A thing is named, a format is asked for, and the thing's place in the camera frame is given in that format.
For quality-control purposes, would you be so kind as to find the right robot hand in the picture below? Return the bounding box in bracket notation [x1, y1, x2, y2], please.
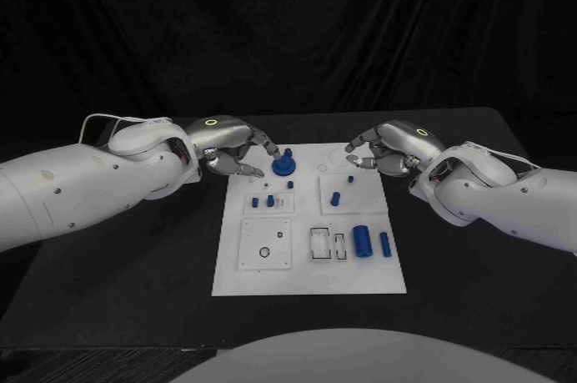
[344, 119, 447, 178]

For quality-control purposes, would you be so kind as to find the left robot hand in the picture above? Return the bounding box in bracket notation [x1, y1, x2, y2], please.
[183, 114, 282, 179]

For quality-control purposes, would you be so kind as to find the white task board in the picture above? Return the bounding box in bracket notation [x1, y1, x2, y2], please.
[210, 141, 408, 297]

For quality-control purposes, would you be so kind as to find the blue gear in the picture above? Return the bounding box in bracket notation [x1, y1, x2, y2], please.
[270, 156, 298, 177]

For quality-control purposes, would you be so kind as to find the thick blue cylinder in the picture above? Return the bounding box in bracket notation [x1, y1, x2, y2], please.
[351, 224, 375, 259]

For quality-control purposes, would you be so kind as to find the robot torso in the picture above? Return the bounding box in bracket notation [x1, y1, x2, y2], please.
[168, 327, 562, 383]

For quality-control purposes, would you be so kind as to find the white cable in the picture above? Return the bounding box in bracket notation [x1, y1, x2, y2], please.
[465, 141, 542, 171]
[77, 113, 155, 149]

